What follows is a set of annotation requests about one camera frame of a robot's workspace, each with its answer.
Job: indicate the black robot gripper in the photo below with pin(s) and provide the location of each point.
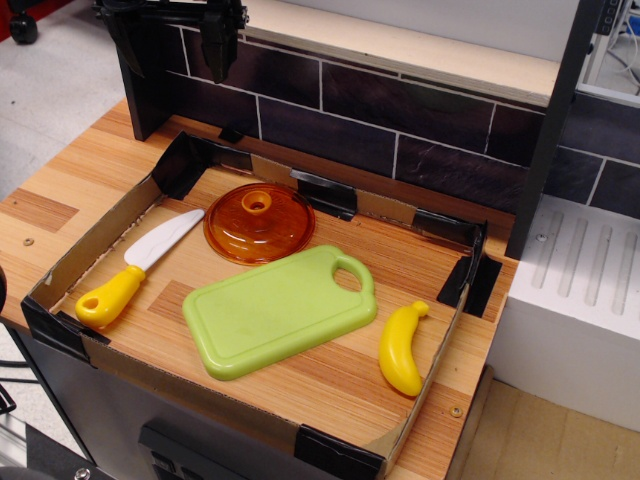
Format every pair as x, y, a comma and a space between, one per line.
218, 22

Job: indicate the white knife yellow handle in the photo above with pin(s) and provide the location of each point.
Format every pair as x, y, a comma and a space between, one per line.
102, 305

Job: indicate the green plastic cutting board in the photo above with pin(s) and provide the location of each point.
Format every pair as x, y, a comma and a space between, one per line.
272, 312

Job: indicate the cardboard fence with black tape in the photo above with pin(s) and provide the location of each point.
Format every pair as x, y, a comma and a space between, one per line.
357, 358

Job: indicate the black chair caster wheel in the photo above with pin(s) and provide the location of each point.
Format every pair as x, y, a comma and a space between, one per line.
23, 29

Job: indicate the orange glass pot lid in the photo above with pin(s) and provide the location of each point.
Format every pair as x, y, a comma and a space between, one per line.
259, 223

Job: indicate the light wooden shelf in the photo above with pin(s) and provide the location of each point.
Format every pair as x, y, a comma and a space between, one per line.
435, 59

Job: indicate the yellow plastic banana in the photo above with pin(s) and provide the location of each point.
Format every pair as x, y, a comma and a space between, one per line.
395, 355

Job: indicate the white toy sink drainboard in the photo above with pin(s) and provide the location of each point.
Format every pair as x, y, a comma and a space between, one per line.
569, 331

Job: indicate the black vertical post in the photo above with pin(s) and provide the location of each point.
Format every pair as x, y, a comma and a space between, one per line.
577, 47

